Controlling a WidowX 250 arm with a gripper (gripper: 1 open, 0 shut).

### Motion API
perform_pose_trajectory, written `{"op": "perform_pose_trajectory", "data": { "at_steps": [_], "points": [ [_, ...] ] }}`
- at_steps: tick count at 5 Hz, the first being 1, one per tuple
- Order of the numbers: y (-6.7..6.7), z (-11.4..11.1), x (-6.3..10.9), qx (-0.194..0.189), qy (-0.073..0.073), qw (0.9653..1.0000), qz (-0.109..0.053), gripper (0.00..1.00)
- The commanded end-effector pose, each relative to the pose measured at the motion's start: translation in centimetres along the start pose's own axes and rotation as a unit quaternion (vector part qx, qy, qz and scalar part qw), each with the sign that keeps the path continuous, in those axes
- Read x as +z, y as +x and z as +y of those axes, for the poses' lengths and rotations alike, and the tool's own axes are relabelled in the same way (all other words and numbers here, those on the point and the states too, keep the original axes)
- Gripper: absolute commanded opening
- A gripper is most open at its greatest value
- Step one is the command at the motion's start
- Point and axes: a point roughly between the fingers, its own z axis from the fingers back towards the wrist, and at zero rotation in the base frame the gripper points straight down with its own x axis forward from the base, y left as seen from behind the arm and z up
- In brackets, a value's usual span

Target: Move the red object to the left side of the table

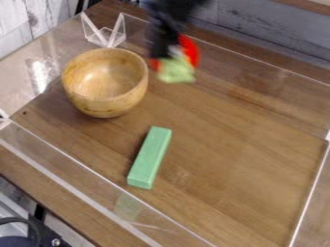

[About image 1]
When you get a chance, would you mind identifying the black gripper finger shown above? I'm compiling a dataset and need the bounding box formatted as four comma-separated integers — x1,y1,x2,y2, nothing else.
147,27,180,59

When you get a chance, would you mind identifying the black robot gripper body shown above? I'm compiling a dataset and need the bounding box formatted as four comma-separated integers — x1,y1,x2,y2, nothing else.
143,0,205,34

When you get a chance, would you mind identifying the red plush strawberry toy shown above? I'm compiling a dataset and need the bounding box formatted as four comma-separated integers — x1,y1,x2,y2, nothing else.
149,34,200,84

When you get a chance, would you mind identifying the wooden bowl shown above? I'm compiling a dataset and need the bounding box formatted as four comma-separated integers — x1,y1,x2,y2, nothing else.
61,48,148,119

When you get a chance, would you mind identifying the green rectangular block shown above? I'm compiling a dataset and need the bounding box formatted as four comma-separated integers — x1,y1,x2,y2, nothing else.
127,126,171,189

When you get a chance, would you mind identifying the clear acrylic corner bracket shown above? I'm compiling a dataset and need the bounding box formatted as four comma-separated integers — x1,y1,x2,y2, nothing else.
80,13,127,48

